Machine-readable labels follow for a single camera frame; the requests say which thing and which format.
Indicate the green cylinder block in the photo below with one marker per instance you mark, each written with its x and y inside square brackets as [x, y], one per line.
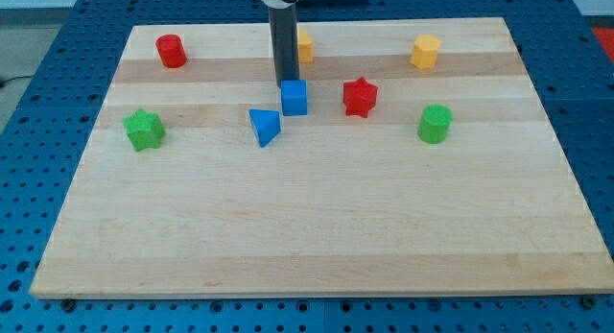
[434, 123]

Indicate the blue cube block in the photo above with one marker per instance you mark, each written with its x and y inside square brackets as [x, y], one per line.
[294, 98]

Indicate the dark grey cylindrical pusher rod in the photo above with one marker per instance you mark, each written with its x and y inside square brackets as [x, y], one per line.
[282, 19]

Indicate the light wooden board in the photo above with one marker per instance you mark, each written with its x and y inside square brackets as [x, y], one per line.
[335, 205]

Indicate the red cylinder block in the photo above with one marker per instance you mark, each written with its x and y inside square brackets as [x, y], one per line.
[170, 50]

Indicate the yellow block behind rod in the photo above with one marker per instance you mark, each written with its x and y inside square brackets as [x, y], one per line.
[305, 45]

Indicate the red star block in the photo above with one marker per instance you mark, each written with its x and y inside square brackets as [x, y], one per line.
[359, 97]

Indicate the blue triangle block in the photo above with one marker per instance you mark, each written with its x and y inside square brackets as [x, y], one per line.
[266, 125]

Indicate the green star block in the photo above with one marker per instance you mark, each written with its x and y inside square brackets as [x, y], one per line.
[144, 130]

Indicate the yellow hexagon block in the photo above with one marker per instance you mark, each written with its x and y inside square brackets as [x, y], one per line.
[425, 51]

